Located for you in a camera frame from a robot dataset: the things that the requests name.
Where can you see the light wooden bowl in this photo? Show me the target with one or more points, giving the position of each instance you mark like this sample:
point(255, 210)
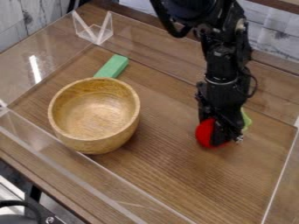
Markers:
point(93, 115)

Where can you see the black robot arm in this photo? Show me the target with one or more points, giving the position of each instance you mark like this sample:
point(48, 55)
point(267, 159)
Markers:
point(219, 25)

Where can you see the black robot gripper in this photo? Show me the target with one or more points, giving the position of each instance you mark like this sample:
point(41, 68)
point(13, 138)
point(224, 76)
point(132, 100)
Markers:
point(220, 102)

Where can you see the red felt fruit green stem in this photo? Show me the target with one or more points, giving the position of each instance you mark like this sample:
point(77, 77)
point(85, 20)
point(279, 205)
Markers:
point(205, 136)

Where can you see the black metal table leg bracket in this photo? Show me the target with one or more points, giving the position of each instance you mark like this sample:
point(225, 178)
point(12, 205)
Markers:
point(45, 217)

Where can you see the clear acrylic corner bracket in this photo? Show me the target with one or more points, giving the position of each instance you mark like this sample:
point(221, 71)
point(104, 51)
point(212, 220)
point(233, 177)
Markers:
point(93, 33)

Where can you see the green rectangular block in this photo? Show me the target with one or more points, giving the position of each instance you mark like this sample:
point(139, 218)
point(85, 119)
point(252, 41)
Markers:
point(113, 67)

